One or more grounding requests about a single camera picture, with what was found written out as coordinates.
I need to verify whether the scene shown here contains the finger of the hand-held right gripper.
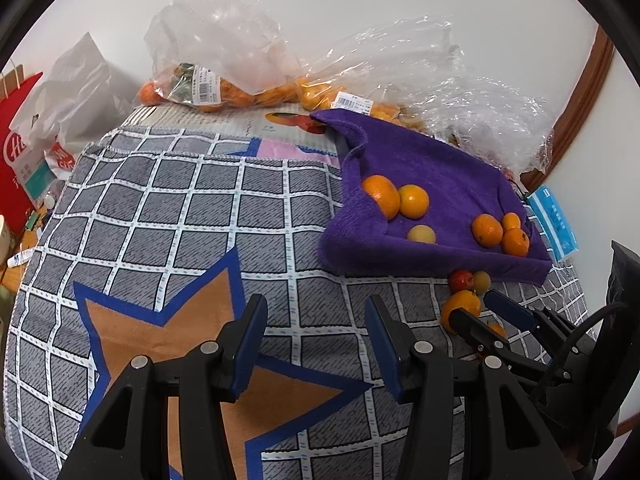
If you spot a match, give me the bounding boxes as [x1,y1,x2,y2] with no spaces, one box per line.
[449,307,546,386]
[484,290,581,356]

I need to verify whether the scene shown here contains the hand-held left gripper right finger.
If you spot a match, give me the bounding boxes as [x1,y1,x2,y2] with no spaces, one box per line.
[365,296,573,480]

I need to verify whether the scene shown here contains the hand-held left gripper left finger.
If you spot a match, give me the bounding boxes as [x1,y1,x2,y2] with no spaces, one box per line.
[57,294,268,480]

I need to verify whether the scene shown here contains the smooth orange mandarin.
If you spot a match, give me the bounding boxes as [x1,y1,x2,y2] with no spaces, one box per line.
[397,184,431,220]

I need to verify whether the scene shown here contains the small red fruit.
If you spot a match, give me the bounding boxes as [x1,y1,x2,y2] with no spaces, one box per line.
[447,269,476,293]

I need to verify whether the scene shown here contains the blue packet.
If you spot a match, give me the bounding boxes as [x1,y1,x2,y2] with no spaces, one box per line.
[525,185,581,263]

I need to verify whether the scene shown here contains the pale yellow fruit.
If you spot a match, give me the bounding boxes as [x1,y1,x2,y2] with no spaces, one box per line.
[407,224,437,246]

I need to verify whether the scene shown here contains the grey checkered star cloth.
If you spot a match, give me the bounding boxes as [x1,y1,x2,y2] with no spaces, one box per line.
[2,127,588,480]

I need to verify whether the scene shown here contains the purple towel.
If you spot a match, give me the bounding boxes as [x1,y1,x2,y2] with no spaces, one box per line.
[310,108,552,286]

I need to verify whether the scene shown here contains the large clear plastic bag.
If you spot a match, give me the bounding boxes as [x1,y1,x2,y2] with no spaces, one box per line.
[325,17,556,176]

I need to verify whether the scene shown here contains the plastic bag of kumquats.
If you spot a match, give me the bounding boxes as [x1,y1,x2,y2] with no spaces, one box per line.
[295,45,401,116]

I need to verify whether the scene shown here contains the red paper bag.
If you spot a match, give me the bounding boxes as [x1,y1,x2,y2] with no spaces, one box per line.
[0,65,56,231]

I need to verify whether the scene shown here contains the white plastic bag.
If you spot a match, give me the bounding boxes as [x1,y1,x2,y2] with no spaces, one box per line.
[10,32,133,181]

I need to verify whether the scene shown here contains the plastic bag of mandarins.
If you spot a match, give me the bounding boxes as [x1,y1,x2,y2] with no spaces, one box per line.
[139,0,301,113]

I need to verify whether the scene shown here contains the brown wooden door frame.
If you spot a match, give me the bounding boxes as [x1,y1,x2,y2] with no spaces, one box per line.
[520,25,616,186]

